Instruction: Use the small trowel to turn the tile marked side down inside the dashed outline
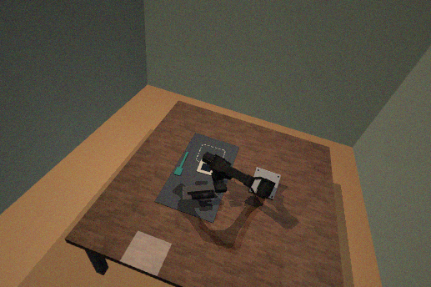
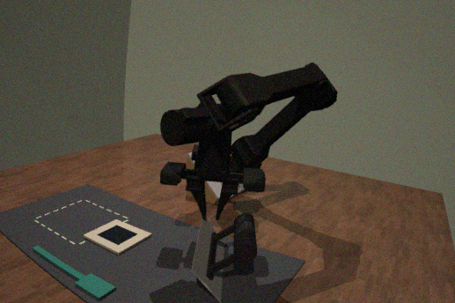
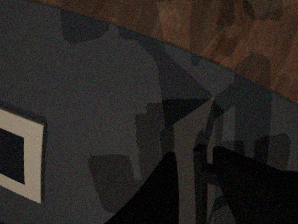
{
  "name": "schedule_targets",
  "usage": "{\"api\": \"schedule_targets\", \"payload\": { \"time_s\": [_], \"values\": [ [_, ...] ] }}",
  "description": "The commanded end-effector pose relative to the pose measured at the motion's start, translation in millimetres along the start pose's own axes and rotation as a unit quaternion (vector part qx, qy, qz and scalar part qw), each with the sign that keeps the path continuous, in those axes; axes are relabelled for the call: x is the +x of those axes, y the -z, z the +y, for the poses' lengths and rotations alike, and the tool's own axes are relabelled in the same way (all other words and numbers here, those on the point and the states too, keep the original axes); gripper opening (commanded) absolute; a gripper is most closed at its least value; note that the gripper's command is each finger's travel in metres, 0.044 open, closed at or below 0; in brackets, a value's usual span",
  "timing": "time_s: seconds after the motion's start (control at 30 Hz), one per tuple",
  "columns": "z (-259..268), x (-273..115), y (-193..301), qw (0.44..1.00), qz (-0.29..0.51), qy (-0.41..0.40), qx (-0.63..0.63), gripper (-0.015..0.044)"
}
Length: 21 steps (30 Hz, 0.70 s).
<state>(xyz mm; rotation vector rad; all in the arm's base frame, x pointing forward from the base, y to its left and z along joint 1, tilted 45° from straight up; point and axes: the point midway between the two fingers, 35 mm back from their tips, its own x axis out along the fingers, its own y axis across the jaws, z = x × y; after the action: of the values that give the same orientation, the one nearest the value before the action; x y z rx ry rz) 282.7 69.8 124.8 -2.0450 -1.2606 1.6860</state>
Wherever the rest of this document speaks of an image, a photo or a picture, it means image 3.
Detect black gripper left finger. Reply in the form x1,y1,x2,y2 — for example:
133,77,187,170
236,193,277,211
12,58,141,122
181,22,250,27
105,151,180,224

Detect beige square tile with dark centre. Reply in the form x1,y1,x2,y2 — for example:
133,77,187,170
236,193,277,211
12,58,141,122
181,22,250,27
0,107,47,204

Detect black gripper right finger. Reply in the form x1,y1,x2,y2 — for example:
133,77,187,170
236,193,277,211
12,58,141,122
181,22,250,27
212,147,298,224

